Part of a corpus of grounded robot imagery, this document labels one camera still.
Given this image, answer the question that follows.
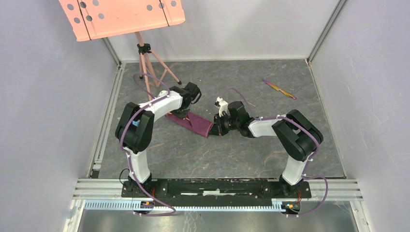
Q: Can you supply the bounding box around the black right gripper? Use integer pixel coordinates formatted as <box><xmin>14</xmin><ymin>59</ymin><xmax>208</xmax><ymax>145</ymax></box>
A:
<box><xmin>208</xmin><ymin>112</ymin><xmax>239</xmax><ymax>136</ymax></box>

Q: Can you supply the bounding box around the magenta satin napkin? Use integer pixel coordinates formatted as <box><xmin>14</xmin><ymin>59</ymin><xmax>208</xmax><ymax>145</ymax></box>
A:
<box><xmin>165</xmin><ymin>112</ymin><xmax>213</xmax><ymax>138</ymax></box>

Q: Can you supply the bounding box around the iridescent rainbow knife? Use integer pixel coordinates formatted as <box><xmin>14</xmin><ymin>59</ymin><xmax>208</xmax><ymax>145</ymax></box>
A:
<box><xmin>262</xmin><ymin>79</ymin><xmax>297</xmax><ymax>100</ymax></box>

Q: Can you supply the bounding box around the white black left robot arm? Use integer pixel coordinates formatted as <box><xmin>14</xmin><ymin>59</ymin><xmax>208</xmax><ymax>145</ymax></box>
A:
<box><xmin>115</xmin><ymin>82</ymin><xmax>202</xmax><ymax>197</ymax></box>

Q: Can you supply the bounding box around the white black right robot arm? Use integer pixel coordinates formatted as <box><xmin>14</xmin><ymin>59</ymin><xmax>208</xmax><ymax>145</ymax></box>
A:
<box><xmin>209</xmin><ymin>97</ymin><xmax>323</xmax><ymax>197</ymax></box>

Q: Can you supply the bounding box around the colourful toy block set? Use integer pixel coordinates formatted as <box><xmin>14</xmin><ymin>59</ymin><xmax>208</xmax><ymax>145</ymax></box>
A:
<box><xmin>132</xmin><ymin>120</ymin><xmax>140</xmax><ymax>127</ymax></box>

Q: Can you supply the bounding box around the pink music stand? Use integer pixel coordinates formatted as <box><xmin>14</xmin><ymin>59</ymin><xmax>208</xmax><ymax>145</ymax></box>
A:
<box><xmin>59</xmin><ymin>0</ymin><xmax>185</xmax><ymax>91</ymax></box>

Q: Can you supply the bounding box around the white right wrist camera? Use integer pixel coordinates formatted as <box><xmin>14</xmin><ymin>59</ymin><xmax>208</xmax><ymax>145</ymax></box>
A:
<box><xmin>214</xmin><ymin>97</ymin><xmax>229</xmax><ymax>117</ymax></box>

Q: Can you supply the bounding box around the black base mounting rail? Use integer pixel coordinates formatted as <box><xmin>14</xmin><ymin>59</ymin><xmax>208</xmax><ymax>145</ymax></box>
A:
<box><xmin>121</xmin><ymin>178</ymin><xmax>312</xmax><ymax>207</ymax></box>

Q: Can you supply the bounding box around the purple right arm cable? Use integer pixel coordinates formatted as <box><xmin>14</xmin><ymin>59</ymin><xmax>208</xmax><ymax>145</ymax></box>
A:
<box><xmin>221</xmin><ymin>88</ymin><xmax>329</xmax><ymax>217</ymax></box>

